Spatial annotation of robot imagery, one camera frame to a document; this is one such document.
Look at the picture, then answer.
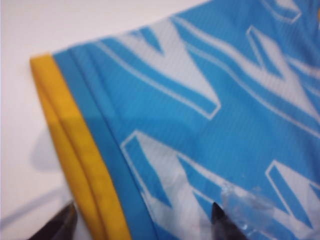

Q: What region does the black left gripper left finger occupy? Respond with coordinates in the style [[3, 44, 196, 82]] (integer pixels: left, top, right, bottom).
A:
[[26, 201, 77, 240]]

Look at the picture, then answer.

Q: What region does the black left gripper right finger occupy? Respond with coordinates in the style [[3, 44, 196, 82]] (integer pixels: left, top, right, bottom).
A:
[[211, 184, 276, 240]]

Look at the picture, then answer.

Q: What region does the blue white soccer jersey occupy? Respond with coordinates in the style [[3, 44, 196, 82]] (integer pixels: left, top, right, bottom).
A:
[[29, 0, 320, 240]]

